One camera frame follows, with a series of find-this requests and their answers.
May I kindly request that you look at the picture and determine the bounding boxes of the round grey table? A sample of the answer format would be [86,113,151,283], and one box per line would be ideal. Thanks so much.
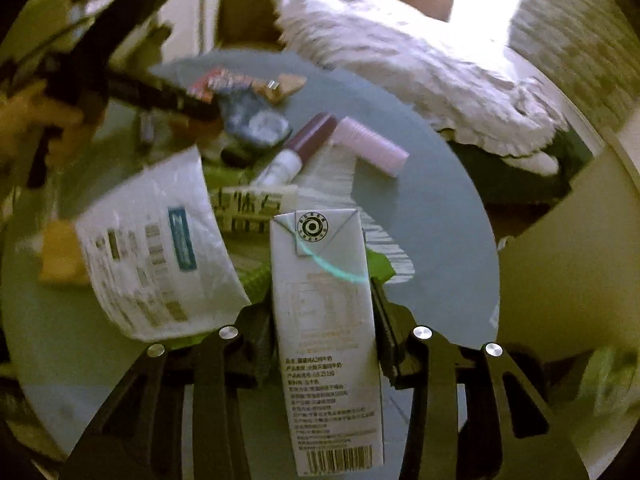
[1,49,499,452]

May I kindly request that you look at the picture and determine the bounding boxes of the red snack wrapper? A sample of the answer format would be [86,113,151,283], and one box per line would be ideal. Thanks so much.
[188,67,254,103]

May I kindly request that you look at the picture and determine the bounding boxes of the yellow paper bag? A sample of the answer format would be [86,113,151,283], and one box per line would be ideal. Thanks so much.
[39,220,90,286]

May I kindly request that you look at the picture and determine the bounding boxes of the pink cylindrical roller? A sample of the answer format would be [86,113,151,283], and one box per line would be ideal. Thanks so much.
[330,117,409,178]

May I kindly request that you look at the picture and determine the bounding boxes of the white milk carton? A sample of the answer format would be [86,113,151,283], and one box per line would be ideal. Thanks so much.
[270,209,384,477]

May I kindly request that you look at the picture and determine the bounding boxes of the green snack package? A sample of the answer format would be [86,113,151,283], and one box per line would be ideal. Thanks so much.
[199,164,396,306]

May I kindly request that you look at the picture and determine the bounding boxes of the patterned window curtain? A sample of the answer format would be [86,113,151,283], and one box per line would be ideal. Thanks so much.
[508,0,639,136]

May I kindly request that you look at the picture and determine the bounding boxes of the white cabinet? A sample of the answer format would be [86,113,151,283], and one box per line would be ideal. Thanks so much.
[497,146,639,362]

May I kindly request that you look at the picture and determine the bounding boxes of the tan small wrapper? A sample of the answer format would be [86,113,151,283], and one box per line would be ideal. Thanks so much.
[250,74,307,105]

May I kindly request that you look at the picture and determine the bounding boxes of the bed with white duvet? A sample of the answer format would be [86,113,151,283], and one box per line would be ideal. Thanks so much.
[272,0,567,177]

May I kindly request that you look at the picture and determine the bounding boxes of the white plastic mailer bag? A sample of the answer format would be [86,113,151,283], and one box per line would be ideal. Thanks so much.
[75,148,250,342]

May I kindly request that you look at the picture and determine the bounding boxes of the purple white tube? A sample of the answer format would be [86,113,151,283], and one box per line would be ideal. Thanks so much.
[250,113,337,186]

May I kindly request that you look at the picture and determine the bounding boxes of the crumpled grey wrapper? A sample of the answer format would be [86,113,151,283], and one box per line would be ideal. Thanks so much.
[216,87,292,152]

